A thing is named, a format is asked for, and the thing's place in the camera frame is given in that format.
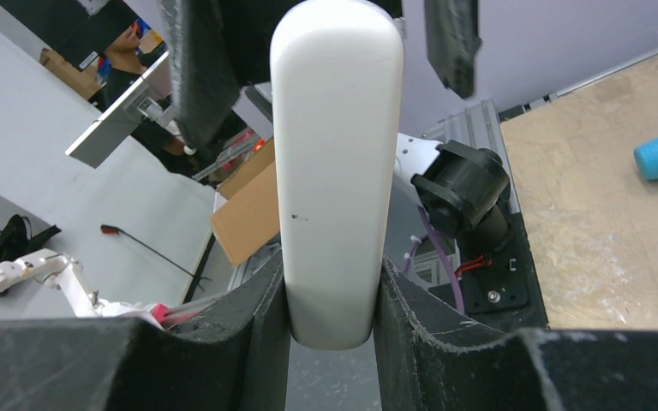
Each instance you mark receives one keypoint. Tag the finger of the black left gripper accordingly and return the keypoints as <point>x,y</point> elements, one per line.
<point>207,75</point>
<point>453,41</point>

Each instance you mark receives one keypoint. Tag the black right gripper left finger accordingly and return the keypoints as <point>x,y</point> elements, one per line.
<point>233,355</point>

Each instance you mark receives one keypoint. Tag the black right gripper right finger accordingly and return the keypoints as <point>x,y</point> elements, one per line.
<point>431,357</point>

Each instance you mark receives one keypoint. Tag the white stapler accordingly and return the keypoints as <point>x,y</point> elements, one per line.
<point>336,70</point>

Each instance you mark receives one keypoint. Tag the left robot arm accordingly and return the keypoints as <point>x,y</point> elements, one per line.
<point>462,184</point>

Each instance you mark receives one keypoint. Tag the cardboard box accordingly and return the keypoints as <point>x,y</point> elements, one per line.
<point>246,206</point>

